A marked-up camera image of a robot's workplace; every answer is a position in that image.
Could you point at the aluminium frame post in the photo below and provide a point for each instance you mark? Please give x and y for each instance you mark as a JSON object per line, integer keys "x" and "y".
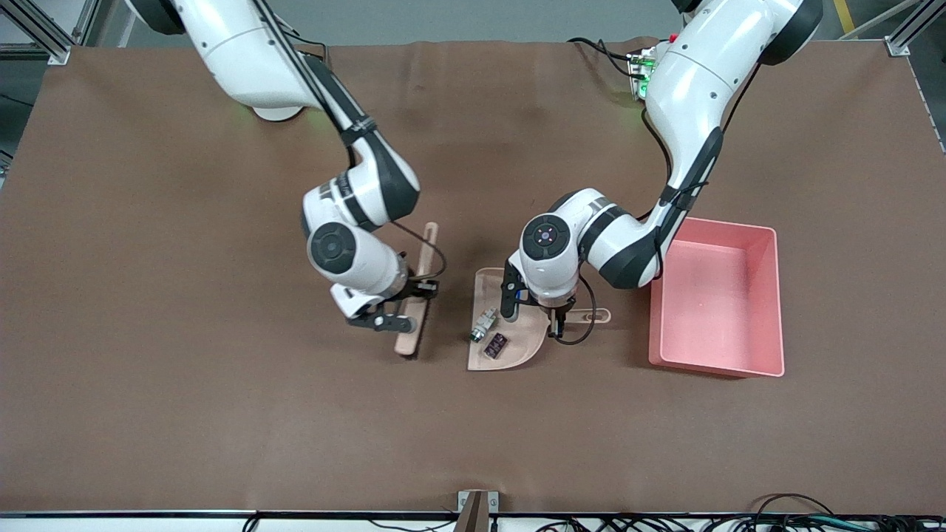
{"x": 59, "y": 53}
{"x": 898, "y": 43}

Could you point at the white green switch component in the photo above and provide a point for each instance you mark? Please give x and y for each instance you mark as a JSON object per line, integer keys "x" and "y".
{"x": 483, "y": 325}

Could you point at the beige plastic dustpan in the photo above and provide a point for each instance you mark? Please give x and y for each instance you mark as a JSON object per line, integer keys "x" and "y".
{"x": 517, "y": 347}

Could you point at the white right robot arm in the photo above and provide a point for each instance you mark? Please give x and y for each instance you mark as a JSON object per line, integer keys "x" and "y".
{"x": 244, "y": 52}

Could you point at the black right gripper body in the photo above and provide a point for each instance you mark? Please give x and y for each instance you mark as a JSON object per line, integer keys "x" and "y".
{"x": 420, "y": 287}

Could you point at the brown table mat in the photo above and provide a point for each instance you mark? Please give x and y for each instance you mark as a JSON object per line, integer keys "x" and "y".
{"x": 473, "y": 428}

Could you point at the pink plastic bin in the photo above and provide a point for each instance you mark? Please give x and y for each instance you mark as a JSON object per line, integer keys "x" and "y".
{"x": 724, "y": 310}

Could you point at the small black circuit component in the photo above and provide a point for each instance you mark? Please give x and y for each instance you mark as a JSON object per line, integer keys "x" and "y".
{"x": 496, "y": 346}

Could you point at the metal mounting bracket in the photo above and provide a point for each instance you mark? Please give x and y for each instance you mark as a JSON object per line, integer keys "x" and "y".
{"x": 478, "y": 510}

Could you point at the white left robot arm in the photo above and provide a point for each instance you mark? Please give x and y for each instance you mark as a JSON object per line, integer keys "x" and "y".
{"x": 695, "y": 89}

